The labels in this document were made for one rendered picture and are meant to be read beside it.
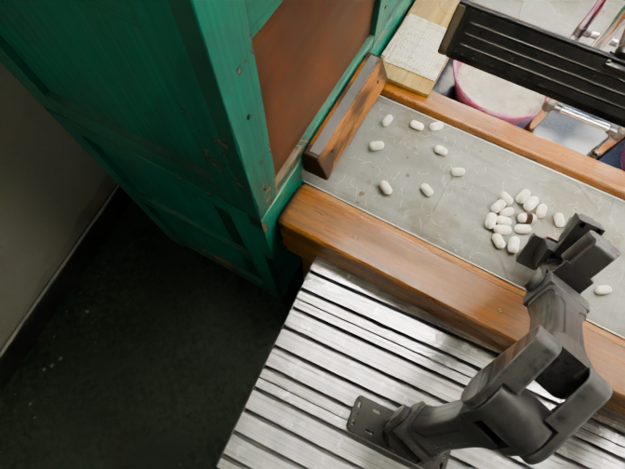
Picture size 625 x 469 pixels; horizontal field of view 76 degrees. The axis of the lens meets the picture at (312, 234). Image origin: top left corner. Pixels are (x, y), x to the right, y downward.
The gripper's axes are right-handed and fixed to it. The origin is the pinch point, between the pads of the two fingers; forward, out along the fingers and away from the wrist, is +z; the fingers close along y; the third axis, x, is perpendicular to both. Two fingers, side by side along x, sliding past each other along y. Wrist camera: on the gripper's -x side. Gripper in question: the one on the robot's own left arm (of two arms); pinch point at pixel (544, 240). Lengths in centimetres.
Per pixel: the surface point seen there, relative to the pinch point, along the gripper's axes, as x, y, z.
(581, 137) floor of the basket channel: -17.9, -2.8, 33.3
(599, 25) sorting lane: -43, 5, 52
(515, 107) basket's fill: -19.1, 15.9, 26.2
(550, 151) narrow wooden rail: -14.4, 5.7, 15.4
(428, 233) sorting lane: 7.3, 21.8, -5.9
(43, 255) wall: 77, 130, -8
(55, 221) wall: 65, 131, -2
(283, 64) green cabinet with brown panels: -18, 53, -32
